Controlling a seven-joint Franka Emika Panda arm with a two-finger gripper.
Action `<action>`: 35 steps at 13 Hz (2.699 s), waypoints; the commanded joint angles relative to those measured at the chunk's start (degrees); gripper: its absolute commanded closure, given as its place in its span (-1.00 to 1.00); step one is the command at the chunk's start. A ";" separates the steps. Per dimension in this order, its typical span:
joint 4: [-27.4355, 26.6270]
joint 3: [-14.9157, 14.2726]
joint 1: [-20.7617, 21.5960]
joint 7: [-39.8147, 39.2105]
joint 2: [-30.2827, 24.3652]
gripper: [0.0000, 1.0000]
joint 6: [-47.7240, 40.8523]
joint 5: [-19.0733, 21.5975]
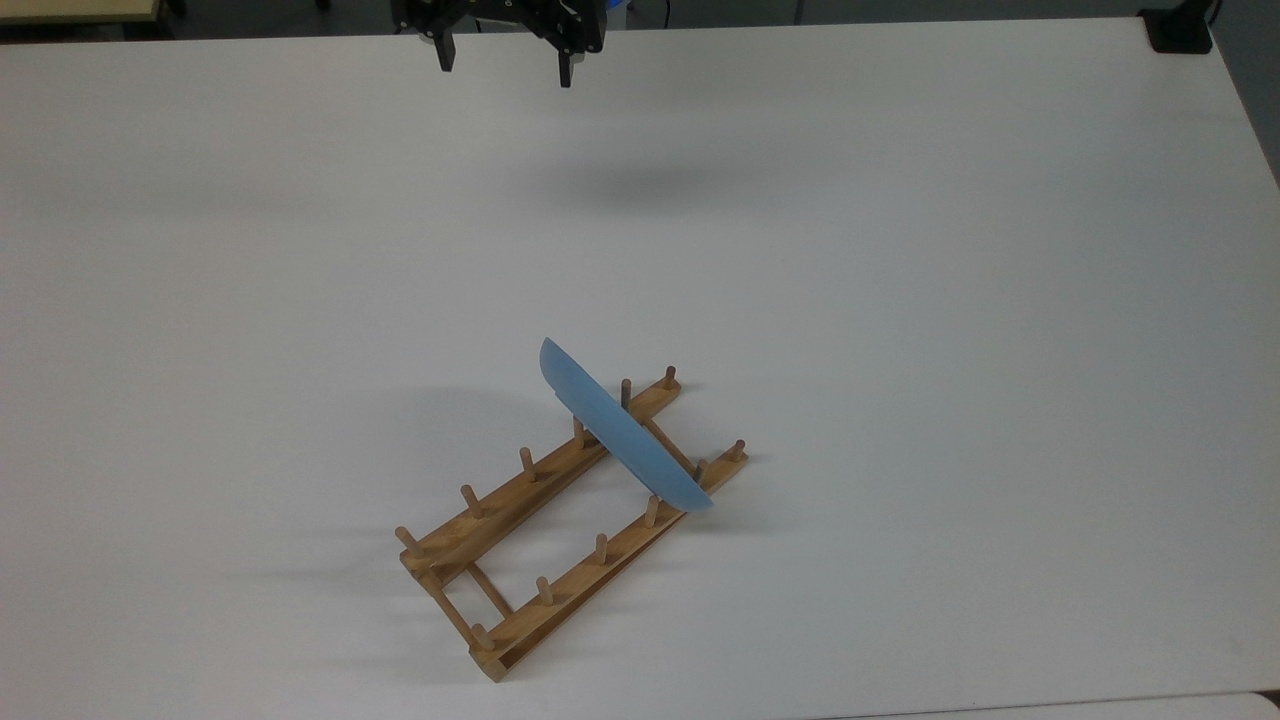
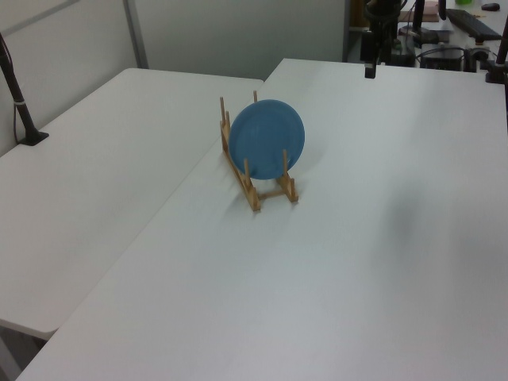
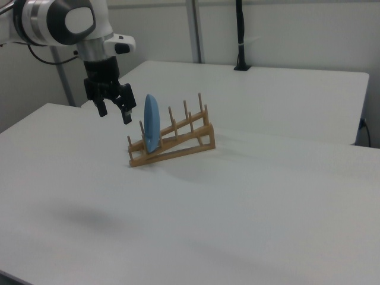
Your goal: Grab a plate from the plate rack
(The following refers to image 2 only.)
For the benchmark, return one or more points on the black monitor stand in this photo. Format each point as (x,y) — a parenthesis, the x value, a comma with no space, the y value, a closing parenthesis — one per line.
(420,31)

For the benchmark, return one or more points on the black keyboard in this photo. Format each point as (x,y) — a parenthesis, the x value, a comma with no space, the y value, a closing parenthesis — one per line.
(472,24)

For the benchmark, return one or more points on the wooden plate rack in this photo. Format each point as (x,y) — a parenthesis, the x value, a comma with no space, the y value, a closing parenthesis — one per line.
(254,194)

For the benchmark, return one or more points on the black camera stand with base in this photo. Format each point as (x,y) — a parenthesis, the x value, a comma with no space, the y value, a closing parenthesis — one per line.
(18,95)

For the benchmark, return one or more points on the dark camera stand with clamp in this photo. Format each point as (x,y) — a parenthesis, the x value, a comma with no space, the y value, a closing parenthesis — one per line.
(499,59)

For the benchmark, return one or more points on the black computer mouse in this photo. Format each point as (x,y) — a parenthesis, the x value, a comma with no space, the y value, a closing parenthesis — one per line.
(490,6)

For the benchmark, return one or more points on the green object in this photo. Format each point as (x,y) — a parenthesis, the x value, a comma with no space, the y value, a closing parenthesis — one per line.
(462,2)

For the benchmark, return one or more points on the blue round plate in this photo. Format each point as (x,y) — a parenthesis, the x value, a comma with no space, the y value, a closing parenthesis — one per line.
(266,139)

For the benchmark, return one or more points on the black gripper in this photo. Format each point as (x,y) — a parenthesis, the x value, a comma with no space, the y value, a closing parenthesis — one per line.
(377,39)

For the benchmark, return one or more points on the black box device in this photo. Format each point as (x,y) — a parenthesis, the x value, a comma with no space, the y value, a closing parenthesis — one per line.
(441,58)

